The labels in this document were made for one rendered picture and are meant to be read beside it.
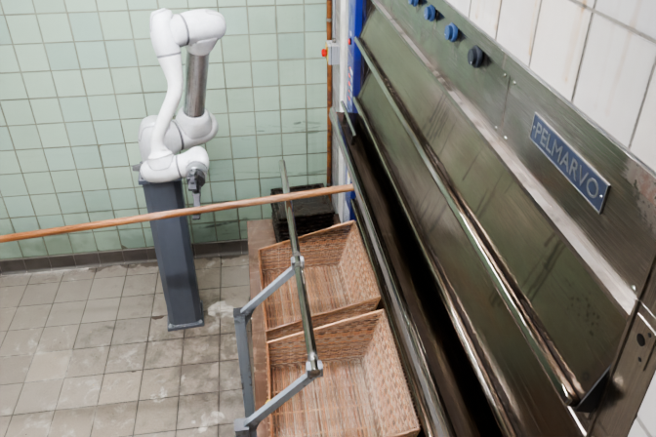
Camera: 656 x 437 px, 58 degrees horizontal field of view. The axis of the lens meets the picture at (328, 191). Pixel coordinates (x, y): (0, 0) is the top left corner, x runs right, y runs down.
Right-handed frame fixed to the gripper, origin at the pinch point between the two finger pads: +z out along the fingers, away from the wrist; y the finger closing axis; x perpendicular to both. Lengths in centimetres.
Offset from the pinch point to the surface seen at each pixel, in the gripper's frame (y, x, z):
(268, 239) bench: 62, -30, -54
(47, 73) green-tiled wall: -11, 81, -123
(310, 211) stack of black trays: 37, -51, -41
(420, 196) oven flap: -33, -72, 58
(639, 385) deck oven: -64, -71, 154
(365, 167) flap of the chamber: -21, -64, 18
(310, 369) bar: 2, -35, 87
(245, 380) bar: 59, -14, 40
